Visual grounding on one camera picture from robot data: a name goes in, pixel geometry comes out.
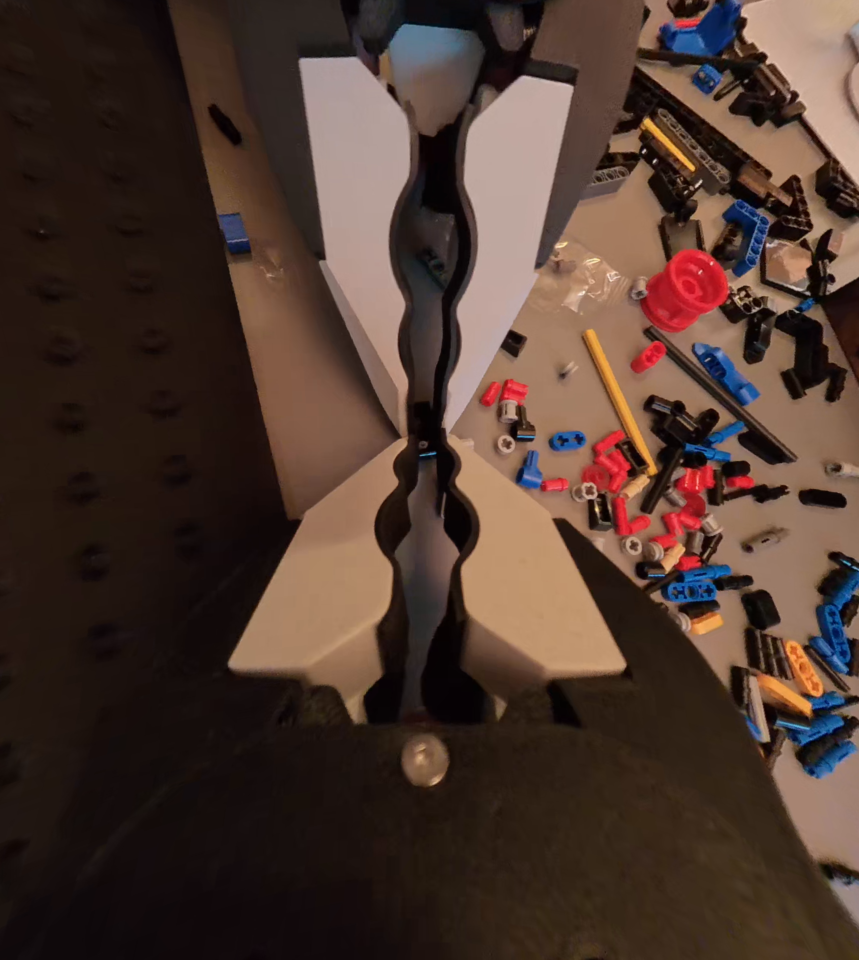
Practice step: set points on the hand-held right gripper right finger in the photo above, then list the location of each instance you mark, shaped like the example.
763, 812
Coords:
542, 600

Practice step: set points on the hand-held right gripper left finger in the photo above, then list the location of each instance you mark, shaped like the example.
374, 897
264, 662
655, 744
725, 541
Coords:
309, 600

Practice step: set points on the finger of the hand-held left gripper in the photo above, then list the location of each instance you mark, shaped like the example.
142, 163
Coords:
519, 187
347, 165

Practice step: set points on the black beam with grey axle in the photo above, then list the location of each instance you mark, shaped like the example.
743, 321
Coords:
423, 435

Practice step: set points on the yellow toy beam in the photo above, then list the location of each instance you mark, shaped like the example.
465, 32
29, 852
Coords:
666, 142

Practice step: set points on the clear bag of small parts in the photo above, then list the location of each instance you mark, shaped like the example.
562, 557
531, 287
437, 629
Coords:
587, 274

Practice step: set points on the small clear plastic scrap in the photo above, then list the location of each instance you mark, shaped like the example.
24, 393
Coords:
272, 259

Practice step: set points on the black toy pin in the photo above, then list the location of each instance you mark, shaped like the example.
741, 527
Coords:
225, 124

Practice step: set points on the small blue toy tile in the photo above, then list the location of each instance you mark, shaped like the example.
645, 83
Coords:
234, 232

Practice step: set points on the pile of small toy pins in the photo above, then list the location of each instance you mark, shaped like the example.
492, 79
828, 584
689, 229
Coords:
662, 510

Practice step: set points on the black grille toy tile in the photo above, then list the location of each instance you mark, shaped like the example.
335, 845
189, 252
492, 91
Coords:
513, 343

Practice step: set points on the black curved toy panel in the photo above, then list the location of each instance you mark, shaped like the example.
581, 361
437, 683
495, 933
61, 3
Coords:
681, 236

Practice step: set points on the large red toy wheel hub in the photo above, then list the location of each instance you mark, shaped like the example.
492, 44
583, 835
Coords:
684, 289

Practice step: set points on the blue angled beam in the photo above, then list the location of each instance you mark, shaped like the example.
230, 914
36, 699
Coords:
744, 221

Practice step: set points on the long yellow toy axle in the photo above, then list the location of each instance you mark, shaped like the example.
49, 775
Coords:
621, 405

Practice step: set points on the red two-hole connector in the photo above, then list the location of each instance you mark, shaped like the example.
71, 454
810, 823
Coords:
648, 357

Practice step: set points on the orange thin toy beam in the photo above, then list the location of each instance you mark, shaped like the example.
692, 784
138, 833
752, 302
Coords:
804, 666

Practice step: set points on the black flat toy panel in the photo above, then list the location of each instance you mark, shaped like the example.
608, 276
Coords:
793, 262

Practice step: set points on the long black toy axle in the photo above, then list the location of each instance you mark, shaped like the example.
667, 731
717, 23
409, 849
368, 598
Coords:
722, 394

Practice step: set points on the blue curved toy panel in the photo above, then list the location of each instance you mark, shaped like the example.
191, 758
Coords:
726, 371

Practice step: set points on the black oval thin beam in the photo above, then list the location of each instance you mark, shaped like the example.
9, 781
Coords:
822, 499

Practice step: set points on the black dotted mat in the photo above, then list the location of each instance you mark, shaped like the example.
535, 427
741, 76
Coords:
62, 375

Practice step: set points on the white pin with black connector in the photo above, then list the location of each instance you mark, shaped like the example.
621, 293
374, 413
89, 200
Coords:
853, 472

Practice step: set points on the blue toy bracket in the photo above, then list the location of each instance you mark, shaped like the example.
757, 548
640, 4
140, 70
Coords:
699, 26

